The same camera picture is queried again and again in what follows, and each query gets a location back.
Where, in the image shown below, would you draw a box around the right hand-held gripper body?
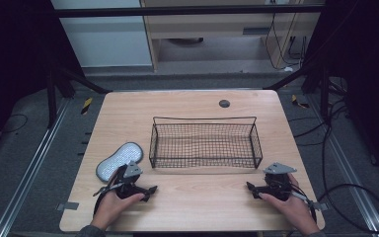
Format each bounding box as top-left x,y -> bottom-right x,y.
262,161 -> 298,202

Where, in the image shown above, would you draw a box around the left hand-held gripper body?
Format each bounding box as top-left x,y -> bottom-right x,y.
113,160 -> 146,200

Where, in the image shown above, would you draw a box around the black wire mesh basket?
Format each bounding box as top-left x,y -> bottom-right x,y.
148,116 -> 264,170

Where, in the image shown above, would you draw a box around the person's left hand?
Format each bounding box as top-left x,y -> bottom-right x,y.
91,192 -> 146,230

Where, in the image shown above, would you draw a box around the person's right hand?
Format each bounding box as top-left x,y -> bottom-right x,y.
258,173 -> 321,235

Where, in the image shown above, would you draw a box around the grey tape strip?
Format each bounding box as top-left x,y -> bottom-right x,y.
55,200 -> 80,212

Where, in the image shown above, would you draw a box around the yellow black floor tape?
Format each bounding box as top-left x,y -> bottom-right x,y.
290,94 -> 311,110
80,96 -> 94,116

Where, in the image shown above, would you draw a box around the black metal stand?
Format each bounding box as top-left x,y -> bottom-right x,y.
44,64 -> 114,130
262,60 -> 332,120

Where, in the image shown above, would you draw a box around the black curtain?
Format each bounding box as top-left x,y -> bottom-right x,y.
304,0 -> 379,184
0,0 -> 85,162

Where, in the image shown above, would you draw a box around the white cabinet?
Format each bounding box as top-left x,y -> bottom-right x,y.
49,0 -> 153,69

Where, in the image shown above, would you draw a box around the light wooden desk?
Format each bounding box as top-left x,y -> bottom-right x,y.
139,0 -> 326,72

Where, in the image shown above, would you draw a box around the left hand-held gripper cable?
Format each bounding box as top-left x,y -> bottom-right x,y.
92,171 -> 126,215

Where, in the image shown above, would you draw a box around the hand-held gripper cable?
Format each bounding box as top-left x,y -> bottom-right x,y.
92,171 -> 126,215
288,183 -> 330,225

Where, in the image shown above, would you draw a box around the right hand-held gripper cable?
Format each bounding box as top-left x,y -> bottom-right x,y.
288,183 -> 330,225

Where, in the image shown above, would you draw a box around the thick black floor cable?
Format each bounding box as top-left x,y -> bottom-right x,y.
289,95 -> 379,235

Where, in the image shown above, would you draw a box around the aluminium floor rail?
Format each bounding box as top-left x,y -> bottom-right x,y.
0,98 -> 71,237
305,94 -> 379,235

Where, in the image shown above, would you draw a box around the thin black floor cable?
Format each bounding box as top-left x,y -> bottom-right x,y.
0,113 -> 30,135

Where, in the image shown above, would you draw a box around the black hanging desk cables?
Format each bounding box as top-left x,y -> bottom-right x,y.
264,12 -> 309,71

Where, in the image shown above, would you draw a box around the black horizontal frame bar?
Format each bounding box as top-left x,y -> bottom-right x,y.
50,4 -> 324,19

